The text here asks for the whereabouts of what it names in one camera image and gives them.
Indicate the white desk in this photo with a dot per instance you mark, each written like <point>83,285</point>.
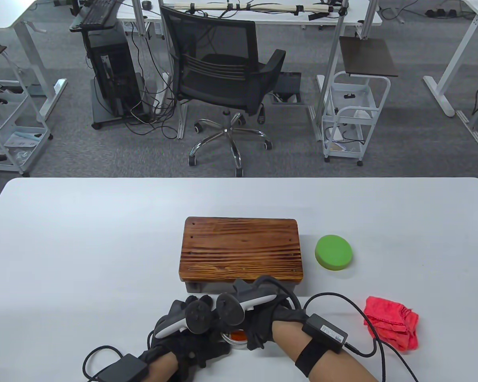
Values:
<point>8,12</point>
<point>263,18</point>
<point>460,53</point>

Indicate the black computer tower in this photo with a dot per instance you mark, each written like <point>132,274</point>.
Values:
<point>115,75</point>

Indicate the person's left hand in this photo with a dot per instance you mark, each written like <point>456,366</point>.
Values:
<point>199,350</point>

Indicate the aluminium floor rail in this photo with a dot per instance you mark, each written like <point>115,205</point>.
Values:
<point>472,129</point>

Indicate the beige rod bundle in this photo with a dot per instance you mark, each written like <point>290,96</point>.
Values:
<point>263,7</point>

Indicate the green round sponge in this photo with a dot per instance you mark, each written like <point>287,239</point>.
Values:
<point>334,252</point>

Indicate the aluminium frame post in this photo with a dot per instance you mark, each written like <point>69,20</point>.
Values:
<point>330,59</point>
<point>180,119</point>

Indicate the person's left forearm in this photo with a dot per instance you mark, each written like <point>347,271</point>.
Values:
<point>165,368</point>

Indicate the person's right forearm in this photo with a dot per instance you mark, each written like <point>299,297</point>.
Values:
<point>322,350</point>

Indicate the black power strip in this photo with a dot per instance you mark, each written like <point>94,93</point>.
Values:
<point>440,12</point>

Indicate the white rolling cart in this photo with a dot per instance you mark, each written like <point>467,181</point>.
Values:
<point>352,150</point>
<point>20,139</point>

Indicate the black computer mouse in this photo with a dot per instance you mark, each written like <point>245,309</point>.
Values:
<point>146,4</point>

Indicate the grey computer stand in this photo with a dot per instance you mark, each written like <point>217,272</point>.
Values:
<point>101,111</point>

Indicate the black keyboard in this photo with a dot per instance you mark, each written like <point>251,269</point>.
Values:
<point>97,12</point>

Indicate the brown wooden stool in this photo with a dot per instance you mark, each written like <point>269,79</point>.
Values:
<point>241,246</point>

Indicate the white power strip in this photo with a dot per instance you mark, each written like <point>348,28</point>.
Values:
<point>159,97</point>

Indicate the round metal tin lid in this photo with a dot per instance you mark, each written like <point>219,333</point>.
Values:
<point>238,338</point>

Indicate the black mesh office chair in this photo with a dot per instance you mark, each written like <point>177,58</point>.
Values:
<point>223,79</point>

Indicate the red cloth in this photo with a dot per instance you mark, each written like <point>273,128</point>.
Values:
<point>390,322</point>

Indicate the person's right hand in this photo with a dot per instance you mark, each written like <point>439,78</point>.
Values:
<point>263,322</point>

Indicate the black floor socket box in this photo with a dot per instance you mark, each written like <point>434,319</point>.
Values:
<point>288,83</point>

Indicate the black and white controller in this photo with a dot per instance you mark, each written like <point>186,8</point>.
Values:
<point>199,316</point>
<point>229,308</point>

